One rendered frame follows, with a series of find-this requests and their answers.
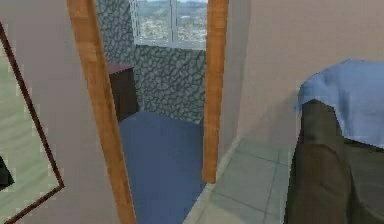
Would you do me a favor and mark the white framed window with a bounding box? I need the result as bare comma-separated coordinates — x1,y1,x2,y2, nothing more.
129,0,208,51

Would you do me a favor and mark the dark olive armchair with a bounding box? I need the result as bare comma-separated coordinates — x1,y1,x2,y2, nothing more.
283,98,384,224

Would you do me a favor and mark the blue cloth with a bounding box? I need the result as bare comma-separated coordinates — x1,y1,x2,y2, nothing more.
294,58,384,150

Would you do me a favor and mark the wooden door frame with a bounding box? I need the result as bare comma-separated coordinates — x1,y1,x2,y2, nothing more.
65,0,230,224

